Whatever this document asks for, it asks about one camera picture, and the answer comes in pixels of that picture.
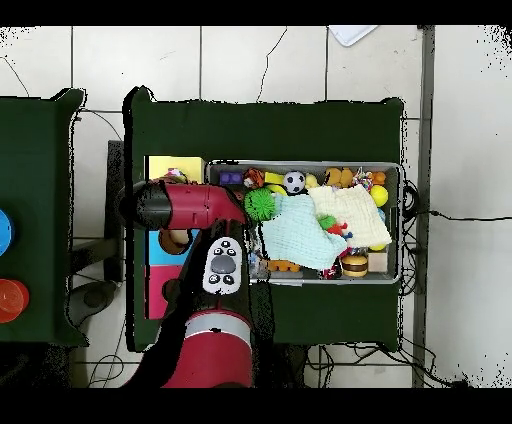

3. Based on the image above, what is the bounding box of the blue plastic cup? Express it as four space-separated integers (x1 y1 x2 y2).
0 208 16 257

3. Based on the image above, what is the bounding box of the colourful dotted cloth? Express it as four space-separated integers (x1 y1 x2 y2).
153 167 189 185

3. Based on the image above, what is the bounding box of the dark green tablecloth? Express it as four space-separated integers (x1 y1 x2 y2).
123 85 405 353
0 88 89 347

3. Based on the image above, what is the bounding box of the toy hamburger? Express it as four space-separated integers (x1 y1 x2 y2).
340 253 369 278

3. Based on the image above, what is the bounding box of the cream muslin cloth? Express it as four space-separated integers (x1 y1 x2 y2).
307 184 394 249

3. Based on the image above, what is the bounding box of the brown plush teddy bear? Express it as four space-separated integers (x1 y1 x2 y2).
322 166 355 189

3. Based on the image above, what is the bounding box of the dark grey stand base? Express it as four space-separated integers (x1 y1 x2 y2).
65 279 119 327

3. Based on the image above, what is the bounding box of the black floor cable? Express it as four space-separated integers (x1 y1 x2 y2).
415 209 512 222

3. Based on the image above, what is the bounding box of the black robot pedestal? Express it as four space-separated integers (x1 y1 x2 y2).
255 345 309 389

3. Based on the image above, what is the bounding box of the green spiky rubber ball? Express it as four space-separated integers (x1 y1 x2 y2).
243 187 278 222

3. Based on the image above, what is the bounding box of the multicolour spiky caterpillar toy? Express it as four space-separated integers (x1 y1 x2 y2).
317 213 355 241

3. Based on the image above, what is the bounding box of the wooden box with three holes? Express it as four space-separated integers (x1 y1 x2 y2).
143 154 209 320

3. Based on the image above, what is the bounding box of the yellow plastic ball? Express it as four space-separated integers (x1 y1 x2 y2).
368 184 390 208

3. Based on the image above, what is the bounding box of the black and white soccer ball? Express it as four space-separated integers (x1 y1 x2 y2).
282 170 307 195

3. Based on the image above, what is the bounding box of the white tray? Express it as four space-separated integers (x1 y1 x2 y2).
327 25 379 48

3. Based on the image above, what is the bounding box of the orange tiger plush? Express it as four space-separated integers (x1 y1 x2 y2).
242 166 266 190

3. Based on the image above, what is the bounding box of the black upright panel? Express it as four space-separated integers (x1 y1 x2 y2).
104 139 126 283

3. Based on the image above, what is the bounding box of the silver wire mesh bin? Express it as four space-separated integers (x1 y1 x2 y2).
204 158 404 286

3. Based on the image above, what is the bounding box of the mint green muslin cloth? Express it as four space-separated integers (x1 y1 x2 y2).
261 193 349 271

